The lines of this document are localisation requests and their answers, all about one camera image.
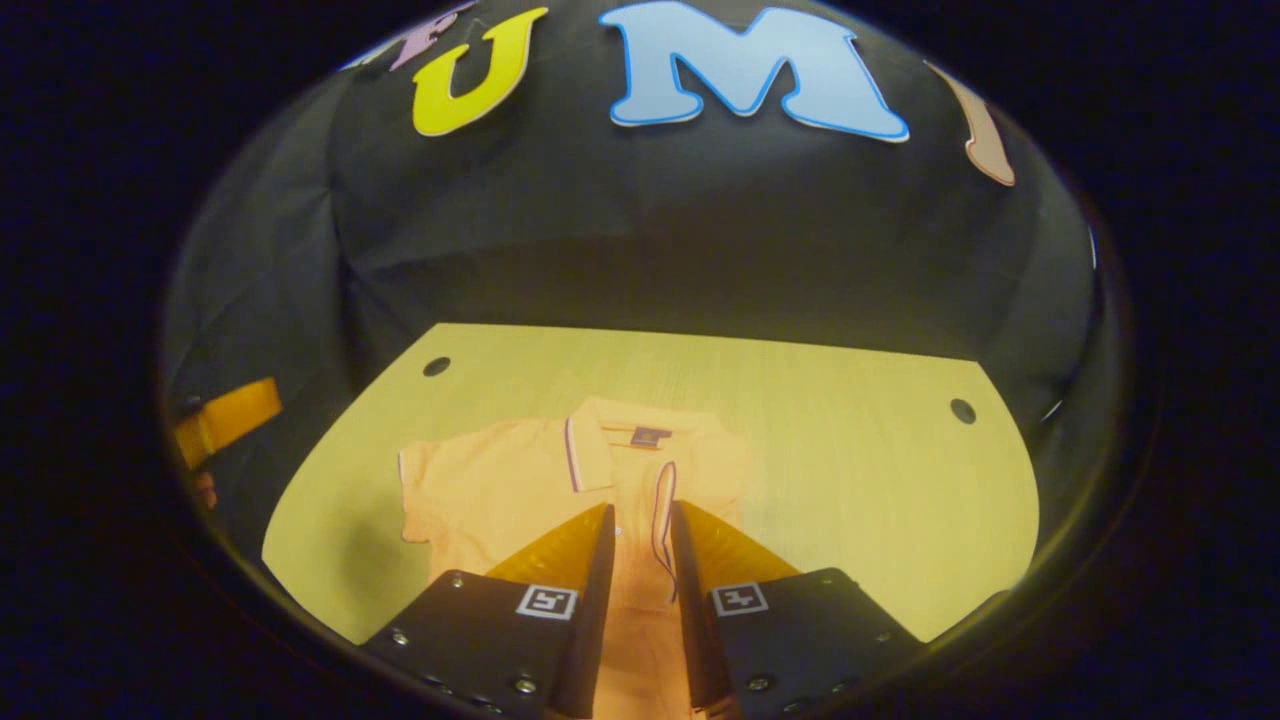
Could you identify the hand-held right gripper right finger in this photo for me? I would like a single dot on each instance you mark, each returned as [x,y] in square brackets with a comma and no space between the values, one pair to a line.
[690,620]

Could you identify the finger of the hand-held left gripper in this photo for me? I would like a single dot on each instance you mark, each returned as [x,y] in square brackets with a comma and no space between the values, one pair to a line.
[235,418]

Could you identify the black backdrop cloth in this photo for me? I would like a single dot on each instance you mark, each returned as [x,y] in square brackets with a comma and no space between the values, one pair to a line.
[700,230]

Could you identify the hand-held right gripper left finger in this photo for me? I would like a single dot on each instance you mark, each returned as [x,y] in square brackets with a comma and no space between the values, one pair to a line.
[598,620]

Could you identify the orange T-shirt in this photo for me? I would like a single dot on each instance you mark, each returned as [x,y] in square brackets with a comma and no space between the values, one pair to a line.
[500,490]

